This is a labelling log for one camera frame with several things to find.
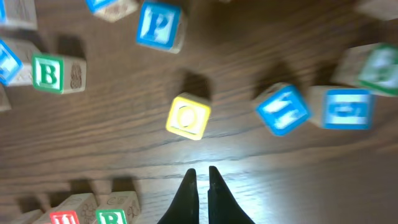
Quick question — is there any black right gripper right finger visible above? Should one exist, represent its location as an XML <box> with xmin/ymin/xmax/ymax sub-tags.
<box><xmin>208</xmin><ymin>166</ymin><xmax>254</xmax><ymax>224</ymax></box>

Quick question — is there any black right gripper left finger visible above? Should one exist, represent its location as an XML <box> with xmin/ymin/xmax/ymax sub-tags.
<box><xmin>158</xmin><ymin>169</ymin><xmax>199</xmax><ymax>224</ymax></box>

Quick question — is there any red U block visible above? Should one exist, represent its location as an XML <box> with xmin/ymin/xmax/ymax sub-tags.
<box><xmin>33</xmin><ymin>193</ymin><xmax>98</xmax><ymax>224</ymax></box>

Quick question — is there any blue P block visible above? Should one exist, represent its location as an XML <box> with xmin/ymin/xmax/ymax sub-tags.
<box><xmin>136</xmin><ymin>1</ymin><xmax>187</xmax><ymax>54</ymax></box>

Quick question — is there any green R block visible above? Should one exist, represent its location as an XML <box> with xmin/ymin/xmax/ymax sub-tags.
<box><xmin>96</xmin><ymin>191</ymin><xmax>141</xmax><ymax>224</ymax></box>

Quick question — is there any red E block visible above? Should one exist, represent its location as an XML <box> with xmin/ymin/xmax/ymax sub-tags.
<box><xmin>9</xmin><ymin>210</ymin><xmax>44</xmax><ymax>224</ymax></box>

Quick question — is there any yellow O block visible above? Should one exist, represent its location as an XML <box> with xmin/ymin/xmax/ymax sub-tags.
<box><xmin>165</xmin><ymin>93</ymin><xmax>211</xmax><ymax>141</ymax></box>

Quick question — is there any blue T block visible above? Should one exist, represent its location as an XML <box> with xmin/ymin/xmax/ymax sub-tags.
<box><xmin>253</xmin><ymin>82</ymin><xmax>312</xmax><ymax>136</ymax></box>

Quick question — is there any blue 5 block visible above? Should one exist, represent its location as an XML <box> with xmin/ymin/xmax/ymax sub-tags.
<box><xmin>307</xmin><ymin>86</ymin><xmax>375</xmax><ymax>130</ymax></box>

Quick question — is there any green B block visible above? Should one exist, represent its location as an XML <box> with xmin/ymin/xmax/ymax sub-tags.
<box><xmin>32</xmin><ymin>54</ymin><xmax>87</xmax><ymax>95</ymax></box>

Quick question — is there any green J block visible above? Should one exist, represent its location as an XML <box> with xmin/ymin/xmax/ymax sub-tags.
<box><xmin>331</xmin><ymin>43</ymin><xmax>397</xmax><ymax>96</ymax></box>

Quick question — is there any blue D block upper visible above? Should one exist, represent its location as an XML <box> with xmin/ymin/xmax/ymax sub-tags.
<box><xmin>85</xmin><ymin>0</ymin><xmax>139</xmax><ymax>22</ymax></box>

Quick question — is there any blue d block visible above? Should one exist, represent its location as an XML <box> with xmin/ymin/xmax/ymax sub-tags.
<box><xmin>85</xmin><ymin>0</ymin><xmax>139</xmax><ymax>22</ymax></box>
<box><xmin>1</xmin><ymin>0</ymin><xmax>38</xmax><ymax>30</ymax></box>

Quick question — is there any blue L block right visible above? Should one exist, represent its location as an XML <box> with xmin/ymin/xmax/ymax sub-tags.
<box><xmin>1</xmin><ymin>39</ymin><xmax>40</xmax><ymax>86</ymax></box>

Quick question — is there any blue X block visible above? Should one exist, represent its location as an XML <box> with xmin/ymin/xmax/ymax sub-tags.
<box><xmin>355</xmin><ymin>0</ymin><xmax>397</xmax><ymax>21</ymax></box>

